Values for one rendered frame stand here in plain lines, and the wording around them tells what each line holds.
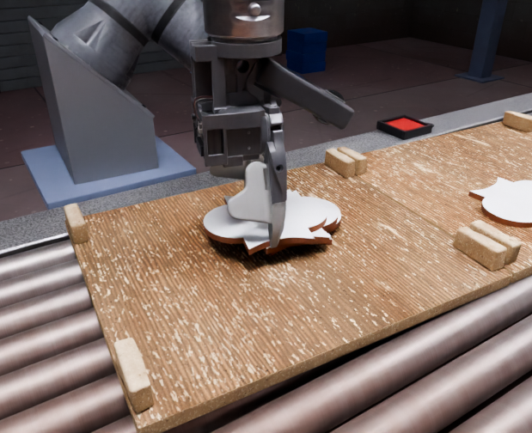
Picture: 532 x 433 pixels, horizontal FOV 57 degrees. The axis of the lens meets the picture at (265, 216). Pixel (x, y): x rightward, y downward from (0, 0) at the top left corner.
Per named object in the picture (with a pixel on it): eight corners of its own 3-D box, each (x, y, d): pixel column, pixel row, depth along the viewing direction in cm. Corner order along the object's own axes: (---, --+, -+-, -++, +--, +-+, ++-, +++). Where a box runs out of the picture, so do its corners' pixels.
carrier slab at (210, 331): (66, 230, 64) (64, 219, 63) (328, 169, 81) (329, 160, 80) (140, 442, 37) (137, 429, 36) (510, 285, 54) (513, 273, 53)
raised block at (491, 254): (450, 246, 58) (455, 226, 56) (461, 242, 59) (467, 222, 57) (492, 273, 53) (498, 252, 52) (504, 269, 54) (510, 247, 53)
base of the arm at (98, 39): (38, 22, 86) (71, -23, 86) (103, 72, 98) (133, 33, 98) (68, 50, 77) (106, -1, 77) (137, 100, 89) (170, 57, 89)
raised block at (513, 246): (463, 240, 59) (468, 221, 57) (474, 237, 60) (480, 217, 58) (506, 267, 54) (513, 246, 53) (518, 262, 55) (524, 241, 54)
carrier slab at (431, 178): (329, 168, 81) (330, 160, 80) (500, 128, 98) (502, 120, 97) (510, 284, 54) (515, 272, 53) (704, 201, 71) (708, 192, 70)
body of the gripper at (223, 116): (194, 147, 55) (186, 33, 49) (268, 139, 57) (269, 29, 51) (206, 174, 48) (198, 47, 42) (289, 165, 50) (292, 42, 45)
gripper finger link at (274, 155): (262, 203, 53) (252, 121, 52) (278, 201, 53) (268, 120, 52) (273, 204, 48) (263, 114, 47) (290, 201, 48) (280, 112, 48)
